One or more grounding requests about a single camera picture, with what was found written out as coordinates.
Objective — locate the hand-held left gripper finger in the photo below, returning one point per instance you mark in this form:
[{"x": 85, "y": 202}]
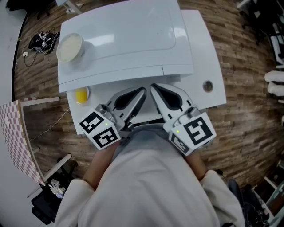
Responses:
[
  {"x": 126, "y": 91},
  {"x": 138, "y": 104}
]

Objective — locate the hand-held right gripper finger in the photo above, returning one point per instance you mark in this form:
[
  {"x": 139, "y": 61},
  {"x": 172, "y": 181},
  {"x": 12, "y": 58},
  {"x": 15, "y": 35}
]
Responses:
[
  {"x": 163, "y": 110},
  {"x": 185, "y": 98}
]

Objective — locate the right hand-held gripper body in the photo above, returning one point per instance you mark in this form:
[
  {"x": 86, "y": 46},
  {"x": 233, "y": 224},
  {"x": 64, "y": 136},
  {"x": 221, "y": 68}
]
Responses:
[{"x": 195, "y": 133}]

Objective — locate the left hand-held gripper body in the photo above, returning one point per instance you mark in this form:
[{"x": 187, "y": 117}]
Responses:
[{"x": 95, "y": 130}]

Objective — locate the white microwave door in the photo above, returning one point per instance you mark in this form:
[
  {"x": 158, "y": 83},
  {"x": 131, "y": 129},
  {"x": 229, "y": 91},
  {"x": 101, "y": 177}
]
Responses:
[{"x": 106, "y": 77}]

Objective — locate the white microwave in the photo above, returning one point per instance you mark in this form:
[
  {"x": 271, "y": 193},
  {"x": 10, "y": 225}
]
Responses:
[{"x": 133, "y": 33}]

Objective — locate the person's left forearm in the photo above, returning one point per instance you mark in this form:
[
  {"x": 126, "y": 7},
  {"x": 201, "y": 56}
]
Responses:
[{"x": 99, "y": 170}]

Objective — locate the person's right forearm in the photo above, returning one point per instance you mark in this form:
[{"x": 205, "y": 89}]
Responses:
[{"x": 197, "y": 166}]

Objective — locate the white items on chair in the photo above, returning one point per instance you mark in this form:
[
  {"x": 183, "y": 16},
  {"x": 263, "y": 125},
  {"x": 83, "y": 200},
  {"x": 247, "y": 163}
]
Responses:
[{"x": 57, "y": 188}]

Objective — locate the white bowl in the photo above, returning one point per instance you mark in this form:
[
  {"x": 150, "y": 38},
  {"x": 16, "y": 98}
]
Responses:
[{"x": 69, "y": 47}]

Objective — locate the cream sweatshirt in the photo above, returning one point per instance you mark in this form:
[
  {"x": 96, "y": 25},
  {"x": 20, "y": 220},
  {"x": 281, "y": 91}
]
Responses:
[{"x": 146, "y": 190}]

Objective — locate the pink checkered table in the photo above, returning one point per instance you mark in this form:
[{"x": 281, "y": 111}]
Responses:
[{"x": 15, "y": 144}]

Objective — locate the small white disc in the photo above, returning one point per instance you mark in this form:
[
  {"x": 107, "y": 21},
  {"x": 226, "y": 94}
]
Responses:
[{"x": 6, "y": 120}]

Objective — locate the black office chair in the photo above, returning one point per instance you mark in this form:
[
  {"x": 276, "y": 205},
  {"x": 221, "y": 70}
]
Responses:
[
  {"x": 248, "y": 206},
  {"x": 44, "y": 210}
]

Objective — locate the white power adapter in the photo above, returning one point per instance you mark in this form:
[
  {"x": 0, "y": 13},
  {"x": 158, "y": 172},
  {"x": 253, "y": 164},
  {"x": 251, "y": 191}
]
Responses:
[{"x": 25, "y": 53}]

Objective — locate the white side table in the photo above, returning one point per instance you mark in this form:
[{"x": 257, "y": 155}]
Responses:
[{"x": 68, "y": 3}]

